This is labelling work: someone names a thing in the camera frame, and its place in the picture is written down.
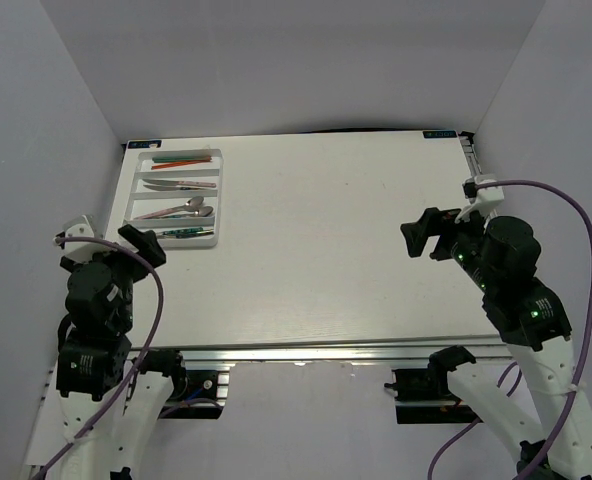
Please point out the pink handled spoon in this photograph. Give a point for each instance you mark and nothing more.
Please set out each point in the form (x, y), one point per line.
(193, 204)

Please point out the teal chopstick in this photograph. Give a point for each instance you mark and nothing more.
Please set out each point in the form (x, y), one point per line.
(181, 158)
(161, 162)

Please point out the pink handled knife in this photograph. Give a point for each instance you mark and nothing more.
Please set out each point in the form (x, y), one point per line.
(203, 185)

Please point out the orange chopstick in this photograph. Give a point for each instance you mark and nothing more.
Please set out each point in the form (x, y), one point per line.
(165, 163)
(161, 166)

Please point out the aluminium table frame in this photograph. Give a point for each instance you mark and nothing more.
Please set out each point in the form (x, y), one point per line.
(310, 300)

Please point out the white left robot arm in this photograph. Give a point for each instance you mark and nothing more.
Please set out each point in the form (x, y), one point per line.
(109, 403)

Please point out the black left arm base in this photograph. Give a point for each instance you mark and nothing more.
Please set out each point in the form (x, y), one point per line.
(200, 392)

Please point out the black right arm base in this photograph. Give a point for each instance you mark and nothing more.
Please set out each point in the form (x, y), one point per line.
(420, 401)

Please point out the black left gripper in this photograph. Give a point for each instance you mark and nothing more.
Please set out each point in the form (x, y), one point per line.
(149, 247)

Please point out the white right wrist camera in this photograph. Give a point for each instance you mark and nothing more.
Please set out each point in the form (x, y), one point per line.
(483, 196)

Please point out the green handled spoon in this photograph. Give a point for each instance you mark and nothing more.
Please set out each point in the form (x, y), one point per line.
(201, 212)

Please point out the white cutlery tray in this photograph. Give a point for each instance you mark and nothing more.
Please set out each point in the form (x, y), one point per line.
(133, 200)

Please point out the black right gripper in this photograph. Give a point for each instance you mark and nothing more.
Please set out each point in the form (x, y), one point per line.
(435, 222)

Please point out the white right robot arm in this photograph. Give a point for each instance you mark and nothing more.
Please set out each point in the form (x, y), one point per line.
(500, 256)

